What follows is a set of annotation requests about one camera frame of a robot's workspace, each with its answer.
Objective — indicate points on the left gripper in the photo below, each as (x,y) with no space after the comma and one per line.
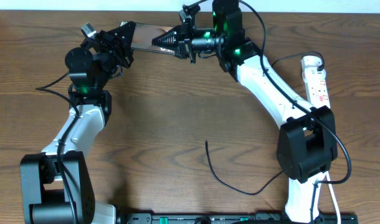
(116,45)

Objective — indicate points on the white power strip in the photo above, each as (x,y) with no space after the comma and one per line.
(315,83)

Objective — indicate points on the black mounting rail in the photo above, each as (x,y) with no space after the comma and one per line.
(236,218)

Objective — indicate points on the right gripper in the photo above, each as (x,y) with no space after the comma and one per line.
(174,37)

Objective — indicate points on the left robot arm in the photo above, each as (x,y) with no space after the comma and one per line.
(55,183)

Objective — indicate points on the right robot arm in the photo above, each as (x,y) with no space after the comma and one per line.
(307,143)

